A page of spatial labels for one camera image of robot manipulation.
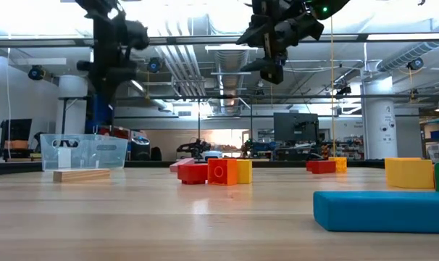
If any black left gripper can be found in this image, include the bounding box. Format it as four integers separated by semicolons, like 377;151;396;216
76;54;139;126

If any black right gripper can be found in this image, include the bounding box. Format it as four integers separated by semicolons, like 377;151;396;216
235;0;326;86

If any natural wood long block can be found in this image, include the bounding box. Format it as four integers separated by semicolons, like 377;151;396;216
52;168;112;183

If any pink long wooden block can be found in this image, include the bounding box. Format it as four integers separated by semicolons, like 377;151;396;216
169;157;196;173

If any yellow toy brick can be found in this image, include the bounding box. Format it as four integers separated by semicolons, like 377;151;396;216
327;157;348;174
235;159;254;185

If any orange toy brick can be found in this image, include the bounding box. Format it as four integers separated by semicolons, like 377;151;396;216
206;158;238;187

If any red wooden block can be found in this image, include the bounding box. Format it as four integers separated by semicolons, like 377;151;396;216
311;160;337;175

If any large yellow wooden block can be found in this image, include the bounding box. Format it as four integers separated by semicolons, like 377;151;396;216
384;157;435;190

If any long blue wooden block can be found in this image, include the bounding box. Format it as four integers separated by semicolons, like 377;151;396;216
312;191;439;235

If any white ceiling light bar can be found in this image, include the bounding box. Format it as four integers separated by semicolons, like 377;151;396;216
204;44;259;52

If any clear plastic bin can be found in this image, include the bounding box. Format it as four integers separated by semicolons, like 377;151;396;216
39;133;129;172

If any black cylindrical appliance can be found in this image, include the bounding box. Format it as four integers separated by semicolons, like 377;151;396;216
130;136;152;162

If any dark computer monitor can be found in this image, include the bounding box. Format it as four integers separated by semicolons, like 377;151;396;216
272;112;320;146

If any black screen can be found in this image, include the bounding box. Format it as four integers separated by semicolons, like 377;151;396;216
0;118;33;143

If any black ceiling-hung device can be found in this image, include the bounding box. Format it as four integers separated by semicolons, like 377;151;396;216
334;82;353;99

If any orange box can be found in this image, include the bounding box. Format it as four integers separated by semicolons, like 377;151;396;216
4;140;30;151

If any white box device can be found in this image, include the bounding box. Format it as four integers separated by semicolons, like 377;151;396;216
201;150;224;162

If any parts storage shelf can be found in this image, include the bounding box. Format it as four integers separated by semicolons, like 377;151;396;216
319;136;364;161

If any silver ventilation duct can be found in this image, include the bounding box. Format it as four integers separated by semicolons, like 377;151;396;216
213;49;250;109
376;40;439;73

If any black blue cord reel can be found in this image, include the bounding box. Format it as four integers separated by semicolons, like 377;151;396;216
406;57;425;72
27;65;46;82
146;57;163;75

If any black background rig frame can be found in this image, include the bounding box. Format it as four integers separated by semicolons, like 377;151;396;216
58;94;439;162

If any black aluminium table frame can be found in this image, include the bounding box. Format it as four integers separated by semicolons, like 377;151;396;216
0;159;439;176

